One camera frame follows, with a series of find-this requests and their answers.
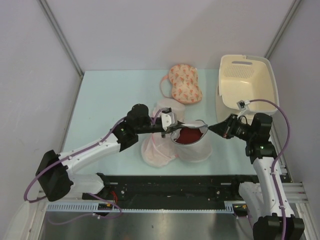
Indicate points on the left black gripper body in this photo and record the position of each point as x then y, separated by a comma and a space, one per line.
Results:
149, 127

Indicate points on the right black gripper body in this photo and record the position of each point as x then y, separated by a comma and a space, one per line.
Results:
239, 130

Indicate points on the red bra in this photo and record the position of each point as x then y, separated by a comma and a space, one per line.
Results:
188, 136

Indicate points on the grey trimmed mesh laundry bag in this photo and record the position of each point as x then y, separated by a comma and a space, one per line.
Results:
198, 151

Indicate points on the cream plastic basket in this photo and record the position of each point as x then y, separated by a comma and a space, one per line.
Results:
243, 78

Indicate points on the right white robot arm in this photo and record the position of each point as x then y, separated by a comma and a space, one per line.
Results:
269, 209

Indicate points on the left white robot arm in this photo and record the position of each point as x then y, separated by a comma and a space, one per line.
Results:
58, 174

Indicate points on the pink mesh bag middle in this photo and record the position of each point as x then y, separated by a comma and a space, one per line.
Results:
178, 108

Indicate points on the pink mesh bag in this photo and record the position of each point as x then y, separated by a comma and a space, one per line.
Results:
178, 108
158, 152

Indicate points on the pink mesh bag front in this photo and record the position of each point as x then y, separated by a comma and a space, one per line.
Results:
158, 152

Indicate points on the floral orange laundry bag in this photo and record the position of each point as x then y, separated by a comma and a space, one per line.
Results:
184, 80

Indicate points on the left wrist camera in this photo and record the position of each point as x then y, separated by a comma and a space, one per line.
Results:
168, 118

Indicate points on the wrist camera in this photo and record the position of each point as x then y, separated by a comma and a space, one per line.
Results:
168, 118
243, 106

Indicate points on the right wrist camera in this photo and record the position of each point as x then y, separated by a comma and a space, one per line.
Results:
243, 106

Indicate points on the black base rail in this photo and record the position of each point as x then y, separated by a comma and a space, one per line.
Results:
215, 188

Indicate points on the white slotted cable duct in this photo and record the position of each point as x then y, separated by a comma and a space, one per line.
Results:
169, 205

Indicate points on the right aluminium frame post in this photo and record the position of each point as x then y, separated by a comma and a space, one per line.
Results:
292, 11

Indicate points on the aluminium frame post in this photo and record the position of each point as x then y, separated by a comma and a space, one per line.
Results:
52, 20
292, 11

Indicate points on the left aluminium frame post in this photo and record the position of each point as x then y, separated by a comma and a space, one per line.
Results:
52, 20

